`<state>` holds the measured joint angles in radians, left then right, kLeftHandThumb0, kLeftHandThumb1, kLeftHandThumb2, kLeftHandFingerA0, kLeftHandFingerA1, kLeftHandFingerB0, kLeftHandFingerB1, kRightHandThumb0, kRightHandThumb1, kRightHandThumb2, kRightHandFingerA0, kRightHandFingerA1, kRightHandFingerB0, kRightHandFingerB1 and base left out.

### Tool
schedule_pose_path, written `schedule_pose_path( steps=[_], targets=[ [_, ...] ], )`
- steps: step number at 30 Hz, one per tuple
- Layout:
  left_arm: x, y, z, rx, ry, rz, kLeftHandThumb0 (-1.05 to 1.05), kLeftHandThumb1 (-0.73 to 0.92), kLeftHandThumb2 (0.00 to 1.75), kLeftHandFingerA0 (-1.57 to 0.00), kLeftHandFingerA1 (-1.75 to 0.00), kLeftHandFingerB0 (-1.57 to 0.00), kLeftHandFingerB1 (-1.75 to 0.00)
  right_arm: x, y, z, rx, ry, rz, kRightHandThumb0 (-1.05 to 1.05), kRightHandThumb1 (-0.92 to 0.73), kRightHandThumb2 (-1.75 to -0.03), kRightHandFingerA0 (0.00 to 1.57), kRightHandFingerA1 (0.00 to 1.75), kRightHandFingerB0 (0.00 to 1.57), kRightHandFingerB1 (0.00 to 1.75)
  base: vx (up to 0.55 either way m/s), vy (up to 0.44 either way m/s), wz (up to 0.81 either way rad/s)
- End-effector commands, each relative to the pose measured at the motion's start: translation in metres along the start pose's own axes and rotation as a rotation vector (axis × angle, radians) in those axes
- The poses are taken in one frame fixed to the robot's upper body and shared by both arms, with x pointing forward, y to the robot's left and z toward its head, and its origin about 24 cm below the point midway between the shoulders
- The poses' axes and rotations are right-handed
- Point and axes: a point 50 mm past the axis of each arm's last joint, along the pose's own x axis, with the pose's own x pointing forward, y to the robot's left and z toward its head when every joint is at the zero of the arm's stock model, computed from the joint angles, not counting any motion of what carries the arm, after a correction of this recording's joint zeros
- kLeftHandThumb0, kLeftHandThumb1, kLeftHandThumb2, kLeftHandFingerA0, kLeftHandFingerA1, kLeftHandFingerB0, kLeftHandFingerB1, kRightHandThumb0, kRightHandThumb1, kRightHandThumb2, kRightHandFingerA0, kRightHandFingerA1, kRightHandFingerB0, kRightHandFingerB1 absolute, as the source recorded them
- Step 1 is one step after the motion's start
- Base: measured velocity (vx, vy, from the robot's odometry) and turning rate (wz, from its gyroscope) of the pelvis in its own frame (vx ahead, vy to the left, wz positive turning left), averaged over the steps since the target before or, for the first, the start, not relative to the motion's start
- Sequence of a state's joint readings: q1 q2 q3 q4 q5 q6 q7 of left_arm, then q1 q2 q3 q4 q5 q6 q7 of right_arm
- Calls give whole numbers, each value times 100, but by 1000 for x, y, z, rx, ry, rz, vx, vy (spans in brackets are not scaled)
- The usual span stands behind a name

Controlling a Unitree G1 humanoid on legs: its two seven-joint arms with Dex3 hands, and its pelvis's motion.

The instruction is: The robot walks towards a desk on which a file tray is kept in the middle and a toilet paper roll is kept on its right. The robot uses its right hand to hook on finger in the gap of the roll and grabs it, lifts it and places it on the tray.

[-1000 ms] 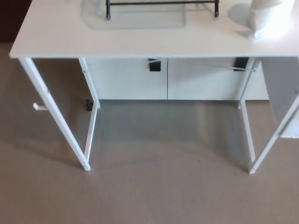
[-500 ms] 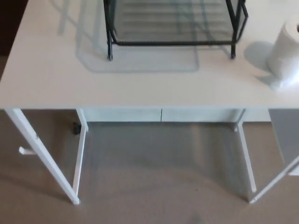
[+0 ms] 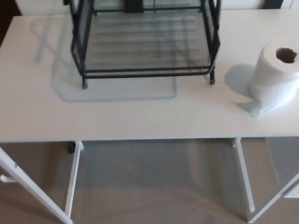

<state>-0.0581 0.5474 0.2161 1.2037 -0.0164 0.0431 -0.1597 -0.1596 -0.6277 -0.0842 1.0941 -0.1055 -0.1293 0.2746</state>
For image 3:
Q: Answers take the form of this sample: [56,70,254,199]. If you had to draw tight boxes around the white desk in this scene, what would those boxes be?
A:
[0,8,299,224]

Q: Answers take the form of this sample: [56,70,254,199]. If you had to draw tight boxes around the black mesh file tray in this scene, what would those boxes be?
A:
[63,0,221,91]

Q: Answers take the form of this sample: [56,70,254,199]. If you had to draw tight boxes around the black box behind tray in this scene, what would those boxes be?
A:
[124,0,143,14]

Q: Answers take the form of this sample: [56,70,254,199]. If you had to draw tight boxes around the white toilet paper roll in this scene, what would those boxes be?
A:
[223,39,299,117]

